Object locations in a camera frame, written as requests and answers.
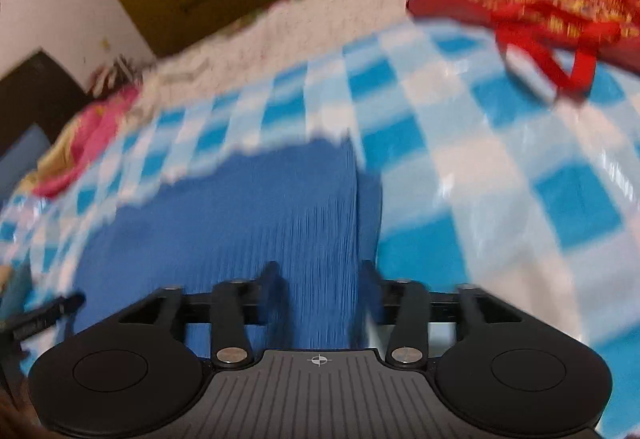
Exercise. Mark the blue pillow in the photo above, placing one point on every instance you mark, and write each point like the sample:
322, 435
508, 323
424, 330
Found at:
22, 149

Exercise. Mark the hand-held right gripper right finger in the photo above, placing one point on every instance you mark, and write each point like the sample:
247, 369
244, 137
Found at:
369, 280

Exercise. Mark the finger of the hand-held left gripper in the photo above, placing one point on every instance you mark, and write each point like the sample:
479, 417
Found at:
47, 311

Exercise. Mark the zebra striped cloth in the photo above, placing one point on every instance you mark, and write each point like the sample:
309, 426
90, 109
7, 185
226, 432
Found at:
112, 74

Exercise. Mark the dark wooden headboard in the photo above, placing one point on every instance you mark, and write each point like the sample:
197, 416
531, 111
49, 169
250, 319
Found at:
35, 89

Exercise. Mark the pink floral quilt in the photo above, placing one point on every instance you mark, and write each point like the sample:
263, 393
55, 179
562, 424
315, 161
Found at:
95, 139

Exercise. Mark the blue knit sweater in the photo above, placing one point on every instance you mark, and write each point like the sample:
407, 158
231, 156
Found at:
260, 239

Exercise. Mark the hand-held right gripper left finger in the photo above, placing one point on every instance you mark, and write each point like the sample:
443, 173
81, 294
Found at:
270, 280

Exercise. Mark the blue white checked plastic sheet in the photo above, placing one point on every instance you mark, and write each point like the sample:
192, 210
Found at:
500, 199

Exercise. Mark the floral bed sheet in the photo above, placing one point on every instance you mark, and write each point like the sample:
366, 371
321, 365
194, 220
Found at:
300, 29

